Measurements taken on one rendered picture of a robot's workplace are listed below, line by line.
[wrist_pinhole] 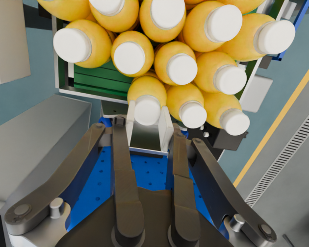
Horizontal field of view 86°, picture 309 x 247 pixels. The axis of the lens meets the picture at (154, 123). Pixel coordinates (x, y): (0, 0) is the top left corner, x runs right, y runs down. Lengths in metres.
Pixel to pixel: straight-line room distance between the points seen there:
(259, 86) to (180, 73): 0.39
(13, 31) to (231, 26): 0.32
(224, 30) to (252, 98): 0.38
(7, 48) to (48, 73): 1.20
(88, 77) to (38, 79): 1.15
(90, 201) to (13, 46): 0.27
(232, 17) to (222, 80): 0.07
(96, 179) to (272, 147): 1.91
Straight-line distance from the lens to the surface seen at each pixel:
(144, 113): 0.23
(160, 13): 0.23
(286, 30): 0.29
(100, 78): 0.46
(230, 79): 0.26
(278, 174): 2.39
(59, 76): 0.41
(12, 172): 0.84
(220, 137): 0.43
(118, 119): 0.16
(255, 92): 0.60
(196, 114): 0.26
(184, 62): 0.24
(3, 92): 1.79
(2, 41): 0.35
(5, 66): 0.35
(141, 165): 0.37
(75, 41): 0.24
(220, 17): 0.25
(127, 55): 0.23
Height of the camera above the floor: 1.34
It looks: 64 degrees down
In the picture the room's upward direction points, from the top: 174 degrees clockwise
